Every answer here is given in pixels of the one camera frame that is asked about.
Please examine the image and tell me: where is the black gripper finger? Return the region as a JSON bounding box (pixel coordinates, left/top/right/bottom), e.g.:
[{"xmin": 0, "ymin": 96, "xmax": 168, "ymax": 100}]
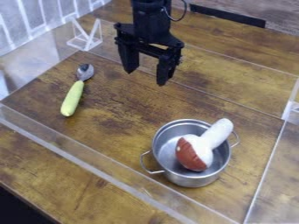
[
  {"xmin": 156, "ymin": 55, "xmax": 180, "ymax": 86},
  {"xmin": 117, "ymin": 44, "xmax": 138, "ymax": 74}
]

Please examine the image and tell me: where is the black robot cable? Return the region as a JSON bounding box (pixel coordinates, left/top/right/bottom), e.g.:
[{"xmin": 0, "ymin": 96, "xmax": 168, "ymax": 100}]
[{"xmin": 161, "ymin": 0, "xmax": 189, "ymax": 23}]

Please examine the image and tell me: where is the silver pot with handles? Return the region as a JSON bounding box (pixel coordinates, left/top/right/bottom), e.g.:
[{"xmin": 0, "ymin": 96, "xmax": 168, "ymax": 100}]
[{"xmin": 140, "ymin": 119, "xmax": 238, "ymax": 188}]

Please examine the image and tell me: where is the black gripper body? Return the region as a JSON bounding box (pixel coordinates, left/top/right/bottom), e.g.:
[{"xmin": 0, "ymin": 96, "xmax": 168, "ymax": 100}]
[{"xmin": 114, "ymin": 23, "xmax": 184, "ymax": 60}]

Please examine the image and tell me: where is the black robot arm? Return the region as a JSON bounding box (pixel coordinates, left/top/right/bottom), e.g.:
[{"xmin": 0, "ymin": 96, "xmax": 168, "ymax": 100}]
[{"xmin": 114, "ymin": 0, "xmax": 184, "ymax": 86}]

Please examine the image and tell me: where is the red plush mushroom toy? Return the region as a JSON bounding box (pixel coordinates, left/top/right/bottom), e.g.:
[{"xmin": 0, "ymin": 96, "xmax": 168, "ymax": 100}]
[{"xmin": 174, "ymin": 118, "xmax": 233, "ymax": 172}]

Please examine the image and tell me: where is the spoon with yellow-green handle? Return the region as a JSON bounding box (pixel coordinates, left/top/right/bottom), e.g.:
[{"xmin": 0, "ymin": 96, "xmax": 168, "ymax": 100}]
[{"xmin": 60, "ymin": 64, "xmax": 94, "ymax": 117}]

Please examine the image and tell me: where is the black bar at table back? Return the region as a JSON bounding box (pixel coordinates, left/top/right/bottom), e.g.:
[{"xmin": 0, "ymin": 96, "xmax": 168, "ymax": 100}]
[{"xmin": 189, "ymin": 3, "xmax": 266, "ymax": 28}]

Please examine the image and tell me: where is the clear acrylic front barrier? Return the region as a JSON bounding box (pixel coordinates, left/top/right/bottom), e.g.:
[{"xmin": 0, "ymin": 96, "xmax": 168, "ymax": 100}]
[{"xmin": 0, "ymin": 103, "xmax": 237, "ymax": 224}]

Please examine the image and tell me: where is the clear acrylic triangular bracket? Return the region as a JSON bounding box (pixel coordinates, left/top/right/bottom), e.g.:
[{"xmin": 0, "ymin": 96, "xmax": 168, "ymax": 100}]
[{"xmin": 66, "ymin": 19, "xmax": 102, "ymax": 52}]

